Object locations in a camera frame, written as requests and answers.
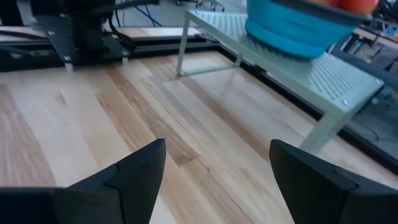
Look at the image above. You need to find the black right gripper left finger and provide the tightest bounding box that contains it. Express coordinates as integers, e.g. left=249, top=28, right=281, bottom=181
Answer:
left=62, top=138, right=167, bottom=224

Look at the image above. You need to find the pale green metal riser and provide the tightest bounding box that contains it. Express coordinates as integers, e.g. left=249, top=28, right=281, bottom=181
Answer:
left=176, top=9, right=386, bottom=154

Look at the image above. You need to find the blue floor cable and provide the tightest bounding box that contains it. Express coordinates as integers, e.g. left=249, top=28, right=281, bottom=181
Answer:
left=133, top=5, right=163, bottom=28

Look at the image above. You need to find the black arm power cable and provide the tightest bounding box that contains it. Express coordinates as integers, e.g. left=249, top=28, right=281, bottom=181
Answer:
left=105, top=17, right=137, bottom=52

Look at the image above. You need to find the blue collapsible bowl grey rim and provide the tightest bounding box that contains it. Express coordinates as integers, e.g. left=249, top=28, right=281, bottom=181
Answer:
left=244, top=0, right=374, bottom=59

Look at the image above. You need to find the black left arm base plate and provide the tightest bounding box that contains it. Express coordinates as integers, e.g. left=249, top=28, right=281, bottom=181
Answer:
left=32, top=15, right=131, bottom=67

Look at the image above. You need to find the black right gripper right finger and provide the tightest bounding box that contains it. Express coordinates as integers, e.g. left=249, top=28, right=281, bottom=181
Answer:
left=269, top=139, right=358, bottom=224

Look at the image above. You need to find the office chair base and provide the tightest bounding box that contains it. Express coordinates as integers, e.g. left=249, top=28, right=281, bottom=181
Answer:
left=174, top=0, right=226, bottom=12

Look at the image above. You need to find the red yellow apple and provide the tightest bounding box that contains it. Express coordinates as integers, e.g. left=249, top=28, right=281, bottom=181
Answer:
left=338, top=0, right=379, bottom=16

